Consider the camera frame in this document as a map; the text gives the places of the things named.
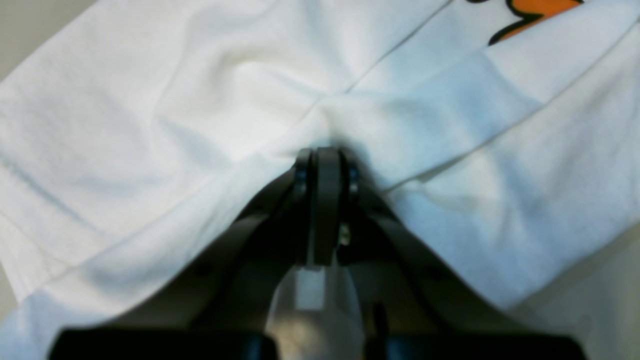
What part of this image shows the white printed t-shirt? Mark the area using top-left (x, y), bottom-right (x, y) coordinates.
top-left (1, 0), bottom-right (639, 360)

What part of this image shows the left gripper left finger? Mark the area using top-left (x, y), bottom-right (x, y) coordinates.
top-left (48, 149), bottom-right (314, 360)

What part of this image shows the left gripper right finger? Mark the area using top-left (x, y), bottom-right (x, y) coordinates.
top-left (310, 147), bottom-right (586, 360)

